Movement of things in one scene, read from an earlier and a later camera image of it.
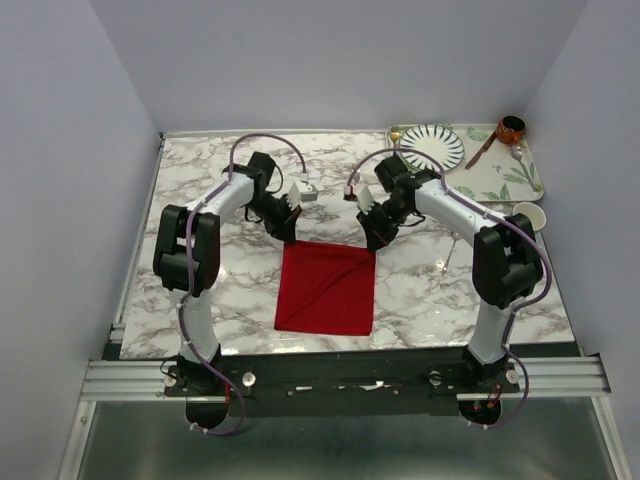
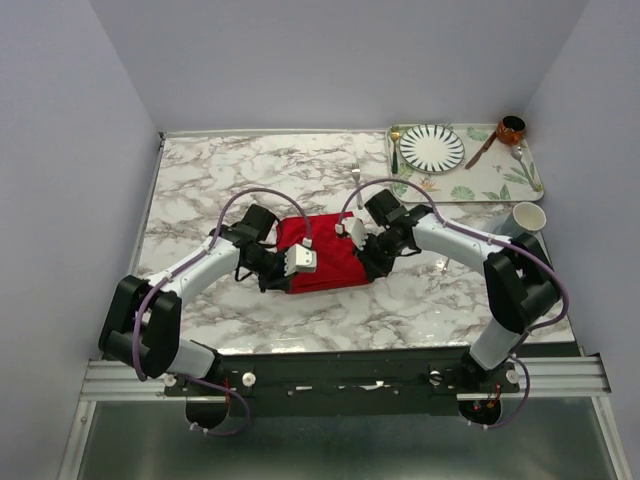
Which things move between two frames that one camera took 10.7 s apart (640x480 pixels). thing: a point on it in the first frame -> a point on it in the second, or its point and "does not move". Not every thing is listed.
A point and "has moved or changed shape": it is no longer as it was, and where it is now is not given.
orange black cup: (510, 129) does not move
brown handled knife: (483, 149) does not move
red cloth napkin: (325, 288) has moved or changed shape
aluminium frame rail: (578, 376) does not move
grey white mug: (534, 213) does not move
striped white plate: (439, 141) does not move
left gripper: (284, 228) -> (279, 282)
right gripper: (376, 236) -> (374, 268)
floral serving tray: (490, 170) does not move
